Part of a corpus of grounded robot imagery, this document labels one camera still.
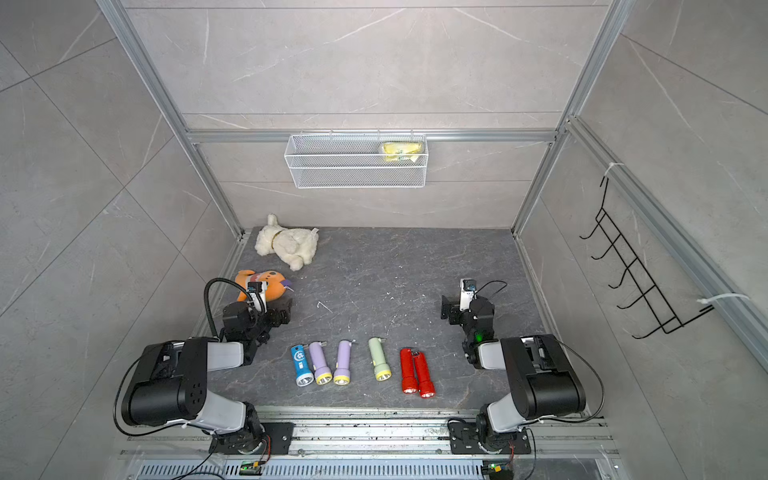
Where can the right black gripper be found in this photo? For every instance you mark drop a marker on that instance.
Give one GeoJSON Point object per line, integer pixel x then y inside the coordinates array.
{"type": "Point", "coordinates": [455, 308]}

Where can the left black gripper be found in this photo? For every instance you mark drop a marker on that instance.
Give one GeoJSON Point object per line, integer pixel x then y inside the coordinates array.
{"type": "Point", "coordinates": [271, 315]}

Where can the blue flashlight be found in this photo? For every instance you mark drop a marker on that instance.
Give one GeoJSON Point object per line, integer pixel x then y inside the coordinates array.
{"type": "Point", "coordinates": [303, 373]}

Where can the purple flashlight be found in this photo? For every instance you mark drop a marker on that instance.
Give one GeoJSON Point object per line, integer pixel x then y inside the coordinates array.
{"type": "Point", "coordinates": [322, 372]}
{"type": "Point", "coordinates": [342, 372]}

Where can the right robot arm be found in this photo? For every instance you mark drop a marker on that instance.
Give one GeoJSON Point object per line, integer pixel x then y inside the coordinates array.
{"type": "Point", "coordinates": [543, 385]}

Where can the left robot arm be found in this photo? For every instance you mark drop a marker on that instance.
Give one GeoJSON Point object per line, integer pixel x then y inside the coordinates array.
{"type": "Point", "coordinates": [169, 388]}

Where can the red flashlight right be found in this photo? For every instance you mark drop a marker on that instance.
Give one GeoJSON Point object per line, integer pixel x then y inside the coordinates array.
{"type": "Point", "coordinates": [425, 385]}

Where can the red flashlight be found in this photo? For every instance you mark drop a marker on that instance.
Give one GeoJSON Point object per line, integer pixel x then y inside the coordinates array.
{"type": "Point", "coordinates": [409, 383]}
{"type": "Point", "coordinates": [425, 385]}

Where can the red flashlight left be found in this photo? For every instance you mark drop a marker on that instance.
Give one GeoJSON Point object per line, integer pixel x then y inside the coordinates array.
{"type": "Point", "coordinates": [409, 383]}

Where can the green flashlight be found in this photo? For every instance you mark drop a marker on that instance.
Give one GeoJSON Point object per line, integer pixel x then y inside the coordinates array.
{"type": "Point", "coordinates": [382, 370]}

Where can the orange plush toy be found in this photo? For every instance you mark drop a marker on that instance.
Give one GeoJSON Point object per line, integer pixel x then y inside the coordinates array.
{"type": "Point", "coordinates": [275, 283]}

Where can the white plush dog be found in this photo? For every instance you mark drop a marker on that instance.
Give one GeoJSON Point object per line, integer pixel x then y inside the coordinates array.
{"type": "Point", "coordinates": [294, 246]}

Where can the yellow item in basket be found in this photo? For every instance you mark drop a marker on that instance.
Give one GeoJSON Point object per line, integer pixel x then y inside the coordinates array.
{"type": "Point", "coordinates": [401, 151]}

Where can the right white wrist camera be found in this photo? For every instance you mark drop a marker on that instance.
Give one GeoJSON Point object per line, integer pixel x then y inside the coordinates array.
{"type": "Point", "coordinates": [468, 289]}

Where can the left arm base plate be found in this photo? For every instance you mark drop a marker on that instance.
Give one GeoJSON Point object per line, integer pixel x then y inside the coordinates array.
{"type": "Point", "coordinates": [271, 438]}

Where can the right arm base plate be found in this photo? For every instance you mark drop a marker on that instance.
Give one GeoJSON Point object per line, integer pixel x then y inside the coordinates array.
{"type": "Point", "coordinates": [477, 437]}

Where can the white wire wall basket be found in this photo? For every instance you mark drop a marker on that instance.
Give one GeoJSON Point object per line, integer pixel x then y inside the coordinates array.
{"type": "Point", "coordinates": [347, 161]}

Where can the black wall hook rack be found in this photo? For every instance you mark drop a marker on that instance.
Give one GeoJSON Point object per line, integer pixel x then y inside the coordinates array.
{"type": "Point", "coordinates": [634, 271]}

